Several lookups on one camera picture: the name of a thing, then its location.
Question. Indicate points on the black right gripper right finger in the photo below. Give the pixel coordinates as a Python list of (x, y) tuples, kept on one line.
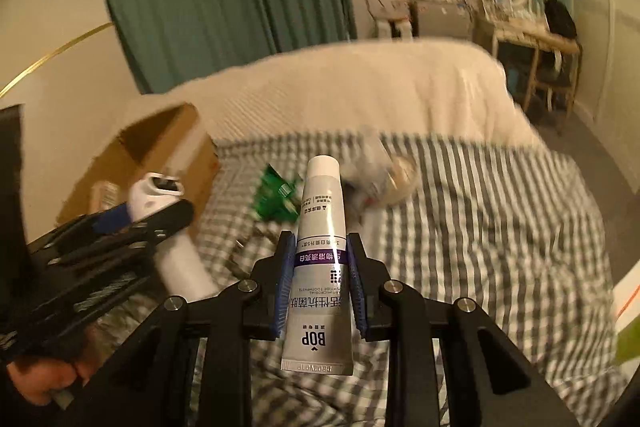
[(446, 351)]

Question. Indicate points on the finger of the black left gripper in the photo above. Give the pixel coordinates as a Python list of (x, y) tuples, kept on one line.
[(70, 247), (106, 222)]

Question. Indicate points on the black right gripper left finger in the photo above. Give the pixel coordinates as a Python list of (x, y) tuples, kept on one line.
[(188, 364)]

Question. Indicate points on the white inhaler device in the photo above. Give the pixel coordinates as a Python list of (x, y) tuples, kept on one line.
[(158, 202)]

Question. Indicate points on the green white carton box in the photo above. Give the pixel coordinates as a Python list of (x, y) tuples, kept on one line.
[(626, 311)]

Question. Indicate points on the green foil snack packet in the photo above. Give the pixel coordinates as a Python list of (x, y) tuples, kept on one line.
[(277, 199)]

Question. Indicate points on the white BOP toothpaste tube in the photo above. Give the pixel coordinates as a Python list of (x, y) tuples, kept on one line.
[(318, 334)]

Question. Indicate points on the clear cotton swab container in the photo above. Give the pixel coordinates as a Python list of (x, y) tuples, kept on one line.
[(376, 177)]

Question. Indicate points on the person's hand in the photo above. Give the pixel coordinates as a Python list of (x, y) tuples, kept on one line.
[(38, 380)]

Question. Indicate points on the brown cardboard box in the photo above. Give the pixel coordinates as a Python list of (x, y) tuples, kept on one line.
[(172, 141)]

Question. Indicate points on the cream quilted bed cover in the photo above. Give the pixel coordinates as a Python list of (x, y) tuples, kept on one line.
[(427, 86)]

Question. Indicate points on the wooden dressing table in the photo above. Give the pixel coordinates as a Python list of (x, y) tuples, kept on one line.
[(542, 69)]

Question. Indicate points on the black bag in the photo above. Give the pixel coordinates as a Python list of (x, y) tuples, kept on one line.
[(559, 20)]

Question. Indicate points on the grey cabinet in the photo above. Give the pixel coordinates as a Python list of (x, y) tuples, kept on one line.
[(442, 18)]

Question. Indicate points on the white wardrobe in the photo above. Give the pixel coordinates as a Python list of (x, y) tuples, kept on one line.
[(608, 89)]

